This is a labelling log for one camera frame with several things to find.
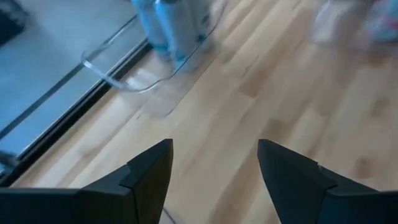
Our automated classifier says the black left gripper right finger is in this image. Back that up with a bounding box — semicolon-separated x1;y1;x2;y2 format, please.
257;138;398;224

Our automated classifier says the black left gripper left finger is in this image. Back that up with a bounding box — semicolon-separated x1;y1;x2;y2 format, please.
0;138;174;224

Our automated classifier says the clear plastic bin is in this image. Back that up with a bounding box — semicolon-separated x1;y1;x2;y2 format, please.
80;0;229;118

